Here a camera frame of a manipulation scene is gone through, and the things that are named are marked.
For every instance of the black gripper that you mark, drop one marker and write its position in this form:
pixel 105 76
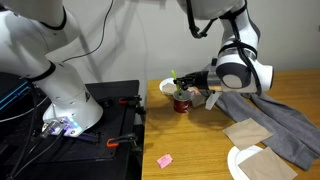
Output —
pixel 200 81

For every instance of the yellow green pen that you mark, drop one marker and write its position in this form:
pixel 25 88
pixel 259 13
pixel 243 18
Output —
pixel 177 86

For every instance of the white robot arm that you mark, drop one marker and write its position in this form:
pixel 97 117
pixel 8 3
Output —
pixel 29 29

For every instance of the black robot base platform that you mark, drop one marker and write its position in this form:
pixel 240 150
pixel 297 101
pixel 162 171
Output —
pixel 63 155

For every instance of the maroon mug white inside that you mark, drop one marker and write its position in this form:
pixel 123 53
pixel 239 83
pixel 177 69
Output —
pixel 182 101

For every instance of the white plate near mug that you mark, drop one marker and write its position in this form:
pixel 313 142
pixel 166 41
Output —
pixel 165 81

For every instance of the brown napkin on far plate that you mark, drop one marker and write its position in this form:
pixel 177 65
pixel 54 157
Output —
pixel 168 89

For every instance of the brown napkin on plate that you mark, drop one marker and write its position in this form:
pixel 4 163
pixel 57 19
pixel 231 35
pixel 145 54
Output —
pixel 266 165
pixel 168 89

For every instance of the orange black clamp rear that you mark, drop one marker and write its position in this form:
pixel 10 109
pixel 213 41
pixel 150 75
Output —
pixel 126 100

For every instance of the orange black clamp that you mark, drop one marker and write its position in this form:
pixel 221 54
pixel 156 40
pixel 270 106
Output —
pixel 114 142
pixel 126 100

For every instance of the brown napkin beside near plate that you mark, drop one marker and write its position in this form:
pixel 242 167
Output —
pixel 246 133

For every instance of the pink sticky note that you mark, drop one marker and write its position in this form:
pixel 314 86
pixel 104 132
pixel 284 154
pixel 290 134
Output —
pixel 164 161

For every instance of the white plate near edge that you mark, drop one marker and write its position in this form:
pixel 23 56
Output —
pixel 236 156

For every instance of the orange black clamp front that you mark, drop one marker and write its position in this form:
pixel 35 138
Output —
pixel 114 142

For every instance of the brown napkin on near plate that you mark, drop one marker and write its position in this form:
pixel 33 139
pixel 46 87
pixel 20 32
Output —
pixel 266 165

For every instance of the grey sweatshirt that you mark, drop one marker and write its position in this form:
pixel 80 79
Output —
pixel 294 136

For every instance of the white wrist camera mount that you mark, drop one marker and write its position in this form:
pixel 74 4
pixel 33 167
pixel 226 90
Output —
pixel 210 102

